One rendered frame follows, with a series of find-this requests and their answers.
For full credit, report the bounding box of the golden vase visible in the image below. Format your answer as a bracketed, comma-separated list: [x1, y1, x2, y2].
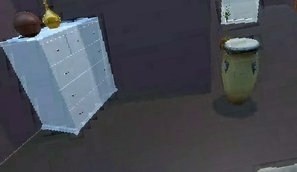
[38, 0, 63, 31]

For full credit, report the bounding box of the beige floor vase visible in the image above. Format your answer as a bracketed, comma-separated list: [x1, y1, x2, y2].
[215, 33, 271, 107]

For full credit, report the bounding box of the white chest of drawers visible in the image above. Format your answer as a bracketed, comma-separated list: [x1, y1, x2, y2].
[0, 13, 125, 147]

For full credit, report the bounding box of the brown oval ball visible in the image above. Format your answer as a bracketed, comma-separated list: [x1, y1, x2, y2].
[11, 8, 45, 40]

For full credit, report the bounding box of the small green plant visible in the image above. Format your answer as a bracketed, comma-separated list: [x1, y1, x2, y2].
[222, 7, 234, 24]

